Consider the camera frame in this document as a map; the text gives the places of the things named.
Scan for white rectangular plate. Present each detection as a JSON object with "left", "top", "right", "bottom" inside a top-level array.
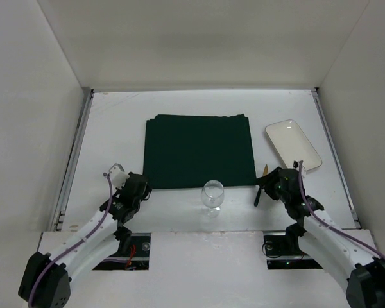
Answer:
[{"left": 265, "top": 119, "right": 322, "bottom": 171}]

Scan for dark green cloth placemat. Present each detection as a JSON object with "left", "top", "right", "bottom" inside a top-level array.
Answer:
[{"left": 143, "top": 114, "right": 257, "bottom": 189}]

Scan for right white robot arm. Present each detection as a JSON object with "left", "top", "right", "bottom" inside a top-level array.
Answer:
[{"left": 256, "top": 162, "right": 385, "bottom": 307}]

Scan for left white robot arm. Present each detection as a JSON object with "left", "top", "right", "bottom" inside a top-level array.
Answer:
[{"left": 18, "top": 173, "right": 152, "bottom": 307}]

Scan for clear wine glass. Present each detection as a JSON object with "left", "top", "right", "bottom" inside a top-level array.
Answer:
[{"left": 201, "top": 180, "right": 225, "bottom": 218}]

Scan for gold knife black handle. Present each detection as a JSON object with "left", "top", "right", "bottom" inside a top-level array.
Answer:
[{"left": 254, "top": 164, "right": 268, "bottom": 207}]

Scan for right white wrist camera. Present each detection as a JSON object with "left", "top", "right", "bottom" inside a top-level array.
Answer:
[{"left": 293, "top": 160, "right": 307, "bottom": 180}]

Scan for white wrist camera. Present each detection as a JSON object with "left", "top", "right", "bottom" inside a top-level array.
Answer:
[
  {"left": 108, "top": 163, "right": 130, "bottom": 189},
  {"left": 293, "top": 160, "right": 307, "bottom": 180}
]

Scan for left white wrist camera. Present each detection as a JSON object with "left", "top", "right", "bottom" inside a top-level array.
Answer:
[{"left": 108, "top": 163, "right": 130, "bottom": 189}]

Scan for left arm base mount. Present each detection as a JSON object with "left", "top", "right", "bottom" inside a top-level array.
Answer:
[{"left": 94, "top": 233, "right": 151, "bottom": 271}]

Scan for right aluminium table rail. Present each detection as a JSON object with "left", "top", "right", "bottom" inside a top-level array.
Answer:
[{"left": 311, "top": 87, "right": 362, "bottom": 229}]

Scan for aluminium table rail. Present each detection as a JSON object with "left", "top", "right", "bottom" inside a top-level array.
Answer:
[
  {"left": 47, "top": 87, "right": 94, "bottom": 231},
  {"left": 311, "top": 87, "right": 362, "bottom": 229}
]

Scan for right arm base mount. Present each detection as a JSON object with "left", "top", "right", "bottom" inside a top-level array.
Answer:
[{"left": 262, "top": 232, "right": 322, "bottom": 270}]

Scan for left aluminium table rail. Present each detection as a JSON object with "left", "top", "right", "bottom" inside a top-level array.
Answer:
[{"left": 47, "top": 87, "right": 94, "bottom": 231}]

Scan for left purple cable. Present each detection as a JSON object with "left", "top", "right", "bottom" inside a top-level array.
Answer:
[{"left": 27, "top": 172, "right": 115, "bottom": 307}]

